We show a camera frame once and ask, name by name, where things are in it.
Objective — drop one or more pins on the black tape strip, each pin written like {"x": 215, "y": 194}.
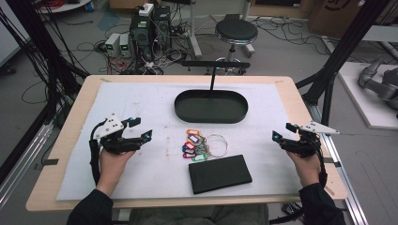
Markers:
{"x": 50, "y": 162}
{"x": 332, "y": 162}

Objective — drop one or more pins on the white power supply unit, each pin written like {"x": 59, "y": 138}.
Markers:
{"x": 125, "y": 45}
{"x": 112, "y": 45}

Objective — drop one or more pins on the person's legs grey trousers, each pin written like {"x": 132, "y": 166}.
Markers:
{"x": 187, "y": 217}

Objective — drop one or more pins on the black device under table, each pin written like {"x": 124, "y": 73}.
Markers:
{"x": 291, "y": 208}

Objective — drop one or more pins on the person's right hand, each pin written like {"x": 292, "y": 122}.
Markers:
{"x": 306, "y": 170}

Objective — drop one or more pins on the black oval tray with hanger bar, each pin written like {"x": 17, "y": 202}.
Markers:
{"x": 209, "y": 109}

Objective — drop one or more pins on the slim black computer tower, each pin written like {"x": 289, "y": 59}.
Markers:
{"x": 162, "y": 25}

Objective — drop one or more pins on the large black computer tower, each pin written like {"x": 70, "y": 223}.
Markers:
{"x": 142, "y": 37}

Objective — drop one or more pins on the white platform board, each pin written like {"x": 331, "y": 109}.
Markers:
{"x": 359, "y": 100}

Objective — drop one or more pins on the black round stool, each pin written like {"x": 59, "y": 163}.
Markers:
{"x": 236, "y": 31}

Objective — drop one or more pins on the person's left hand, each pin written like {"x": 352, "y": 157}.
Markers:
{"x": 112, "y": 167}

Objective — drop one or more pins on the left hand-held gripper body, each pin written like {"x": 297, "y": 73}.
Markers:
{"x": 109, "y": 126}

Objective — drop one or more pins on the aluminium rail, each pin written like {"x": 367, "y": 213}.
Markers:
{"x": 22, "y": 162}
{"x": 350, "y": 193}

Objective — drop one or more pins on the white metal stand leg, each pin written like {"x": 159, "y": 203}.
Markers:
{"x": 194, "y": 31}

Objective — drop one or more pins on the black wallet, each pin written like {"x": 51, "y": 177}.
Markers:
{"x": 219, "y": 175}

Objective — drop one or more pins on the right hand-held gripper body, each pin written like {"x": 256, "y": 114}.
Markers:
{"x": 305, "y": 146}

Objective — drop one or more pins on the white round table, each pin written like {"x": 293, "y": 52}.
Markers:
{"x": 65, "y": 7}

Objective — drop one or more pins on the white foam mat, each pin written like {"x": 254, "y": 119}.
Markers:
{"x": 140, "y": 178}

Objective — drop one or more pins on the cardboard box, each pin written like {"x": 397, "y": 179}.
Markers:
{"x": 338, "y": 18}

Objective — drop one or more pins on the white adapter box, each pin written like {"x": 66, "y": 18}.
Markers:
{"x": 146, "y": 9}

